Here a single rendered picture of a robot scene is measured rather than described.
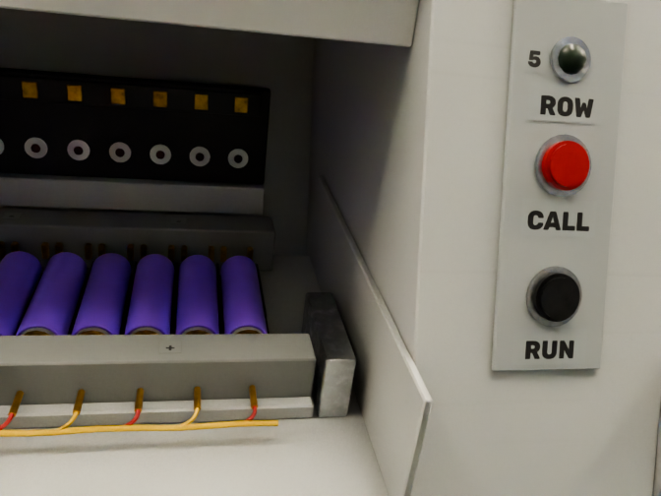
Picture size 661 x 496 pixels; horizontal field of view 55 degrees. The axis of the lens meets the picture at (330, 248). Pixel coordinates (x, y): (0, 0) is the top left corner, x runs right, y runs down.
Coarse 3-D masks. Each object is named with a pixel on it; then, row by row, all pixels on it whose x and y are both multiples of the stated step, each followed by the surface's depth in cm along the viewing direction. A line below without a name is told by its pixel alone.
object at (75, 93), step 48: (0, 96) 31; (48, 96) 31; (96, 96) 32; (144, 96) 32; (192, 96) 32; (240, 96) 33; (48, 144) 32; (96, 144) 33; (144, 144) 33; (192, 144) 34; (240, 144) 34
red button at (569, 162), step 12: (564, 144) 20; (576, 144) 20; (552, 156) 20; (564, 156) 20; (576, 156) 20; (552, 168) 20; (564, 168) 20; (576, 168) 20; (588, 168) 21; (552, 180) 20; (564, 180) 20; (576, 180) 20
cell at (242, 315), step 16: (240, 256) 32; (224, 272) 31; (240, 272) 30; (256, 272) 31; (224, 288) 30; (240, 288) 29; (256, 288) 30; (224, 304) 29; (240, 304) 28; (256, 304) 28; (224, 320) 28; (240, 320) 27; (256, 320) 27
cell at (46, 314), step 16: (64, 256) 30; (48, 272) 29; (64, 272) 29; (80, 272) 29; (48, 288) 27; (64, 288) 27; (80, 288) 29; (32, 304) 26; (48, 304) 26; (64, 304) 27; (32, 320) 25; (48, 320) 25; (64, 320) 26
